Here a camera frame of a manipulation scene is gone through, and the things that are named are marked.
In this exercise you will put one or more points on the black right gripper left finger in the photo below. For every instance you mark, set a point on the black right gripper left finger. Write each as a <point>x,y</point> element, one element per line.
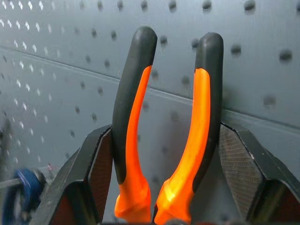
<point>77,178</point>

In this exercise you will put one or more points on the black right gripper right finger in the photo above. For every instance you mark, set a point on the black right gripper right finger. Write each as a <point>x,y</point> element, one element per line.
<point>253,168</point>

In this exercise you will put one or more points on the grey metal pegboard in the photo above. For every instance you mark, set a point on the grey metal pegboard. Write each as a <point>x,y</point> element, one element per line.
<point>70,70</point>

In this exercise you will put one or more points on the metal pegboard hook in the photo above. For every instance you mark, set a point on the metal pegboard hook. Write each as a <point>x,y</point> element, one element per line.
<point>9,182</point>

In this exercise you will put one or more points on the orange and black pliers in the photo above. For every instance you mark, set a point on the orange and black pliers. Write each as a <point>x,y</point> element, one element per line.
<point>131,131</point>

